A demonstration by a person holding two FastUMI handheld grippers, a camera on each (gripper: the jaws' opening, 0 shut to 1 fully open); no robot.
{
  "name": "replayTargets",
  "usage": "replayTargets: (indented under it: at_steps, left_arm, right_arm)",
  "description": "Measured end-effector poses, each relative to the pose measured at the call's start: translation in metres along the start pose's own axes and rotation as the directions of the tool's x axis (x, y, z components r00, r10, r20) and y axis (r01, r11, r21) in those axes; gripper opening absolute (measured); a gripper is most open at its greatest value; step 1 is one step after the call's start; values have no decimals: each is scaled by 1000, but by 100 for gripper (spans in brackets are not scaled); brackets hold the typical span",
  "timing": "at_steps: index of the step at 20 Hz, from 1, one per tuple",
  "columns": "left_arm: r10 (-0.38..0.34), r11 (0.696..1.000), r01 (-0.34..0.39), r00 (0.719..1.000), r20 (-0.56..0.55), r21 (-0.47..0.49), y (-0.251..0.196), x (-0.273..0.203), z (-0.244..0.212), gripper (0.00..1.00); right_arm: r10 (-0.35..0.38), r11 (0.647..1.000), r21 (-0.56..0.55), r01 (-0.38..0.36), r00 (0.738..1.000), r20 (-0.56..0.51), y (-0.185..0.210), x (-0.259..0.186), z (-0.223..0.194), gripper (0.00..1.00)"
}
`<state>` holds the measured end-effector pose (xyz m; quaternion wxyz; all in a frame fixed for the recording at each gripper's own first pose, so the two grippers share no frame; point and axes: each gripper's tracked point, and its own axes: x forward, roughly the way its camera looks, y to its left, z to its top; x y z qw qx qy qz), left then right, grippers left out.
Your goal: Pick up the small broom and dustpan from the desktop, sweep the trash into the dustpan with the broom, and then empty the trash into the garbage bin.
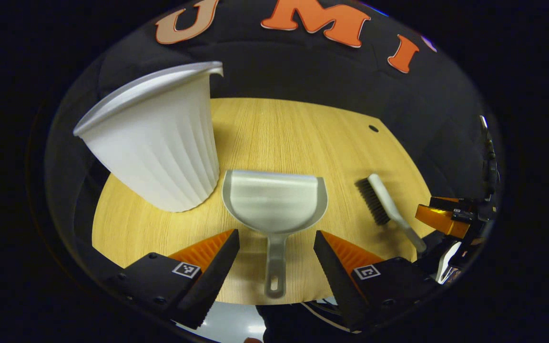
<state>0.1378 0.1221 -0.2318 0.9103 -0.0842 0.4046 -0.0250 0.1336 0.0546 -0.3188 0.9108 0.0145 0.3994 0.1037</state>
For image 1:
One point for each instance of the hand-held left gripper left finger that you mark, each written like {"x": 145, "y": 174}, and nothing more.
{"x": 217, "y": 276}

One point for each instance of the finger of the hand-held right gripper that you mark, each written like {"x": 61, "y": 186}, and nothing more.
{"x": 441, "y": 221}
{"x": 453, "y": 204}

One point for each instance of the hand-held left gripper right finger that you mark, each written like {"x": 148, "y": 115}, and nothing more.
{"x": 336, "y": 281}

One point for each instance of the small grey broom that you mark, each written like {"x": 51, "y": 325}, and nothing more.
{"x": 384, "y": 200}

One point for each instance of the grey plastic dustpan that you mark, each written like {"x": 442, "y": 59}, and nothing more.
{"x": 274, "y": 200}

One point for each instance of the white ribbed garbage bin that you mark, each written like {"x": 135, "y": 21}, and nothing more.
{"x": 160, "y": 143}

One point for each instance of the wooden desktop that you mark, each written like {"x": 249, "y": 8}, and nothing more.
{"x": 279, "y": 138}

